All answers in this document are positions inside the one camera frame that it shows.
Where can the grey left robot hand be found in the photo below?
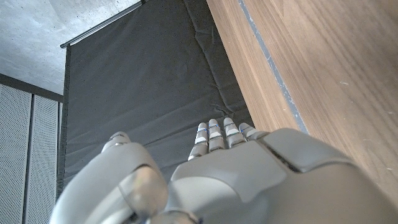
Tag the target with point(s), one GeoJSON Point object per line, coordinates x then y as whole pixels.
{"type": "Point", "coordinates": [248, 186]}

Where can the grey tape outline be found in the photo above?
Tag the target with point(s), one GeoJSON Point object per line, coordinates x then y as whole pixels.
{"type": "Point", "coordinates": [273, 71]}

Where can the black backdrop cloth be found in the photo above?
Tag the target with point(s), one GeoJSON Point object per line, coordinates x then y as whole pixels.
{"type": "Point", "coordinates": [140, 77]}

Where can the metal backdrop stand pole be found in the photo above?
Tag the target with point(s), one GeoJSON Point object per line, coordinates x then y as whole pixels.
{"type": "Point", "coordinates": [102, 25]}

